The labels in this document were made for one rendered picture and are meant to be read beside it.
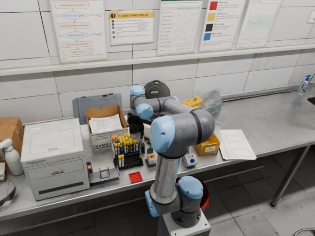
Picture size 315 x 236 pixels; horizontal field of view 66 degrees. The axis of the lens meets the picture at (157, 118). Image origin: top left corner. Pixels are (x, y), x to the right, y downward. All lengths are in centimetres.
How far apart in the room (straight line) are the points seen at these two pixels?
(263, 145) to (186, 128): 117
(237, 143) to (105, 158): 91
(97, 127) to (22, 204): 65
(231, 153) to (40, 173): 115
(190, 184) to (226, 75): 124
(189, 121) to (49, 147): 74
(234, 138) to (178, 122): 109
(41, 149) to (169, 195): 65
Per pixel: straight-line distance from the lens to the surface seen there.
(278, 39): 234
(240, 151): 175
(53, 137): 134
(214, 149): 166
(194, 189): 113
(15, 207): 150
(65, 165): 129
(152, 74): 183
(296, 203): 288
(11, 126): 170
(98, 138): 159
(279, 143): 198
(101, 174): 146
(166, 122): 77
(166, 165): 89
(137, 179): 147
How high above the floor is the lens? 201
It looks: 36 degrees down
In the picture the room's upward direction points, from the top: 4 degrees clockwise
